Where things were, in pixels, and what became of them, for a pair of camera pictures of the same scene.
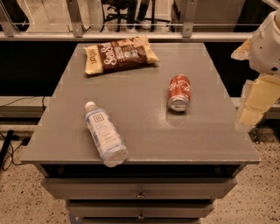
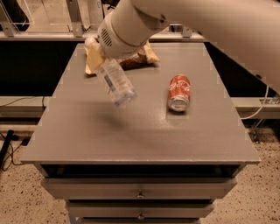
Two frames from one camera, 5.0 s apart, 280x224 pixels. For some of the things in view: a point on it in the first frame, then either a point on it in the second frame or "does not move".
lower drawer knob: x=141 y=216 does not move
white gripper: x=264 y=48 to x=112 y=43
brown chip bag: x=118 y=54 does not move
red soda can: x=179 y=93 does not move
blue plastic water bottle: x=112 y=149 to x=116 y=82
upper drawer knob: x=140 y=195 does not move
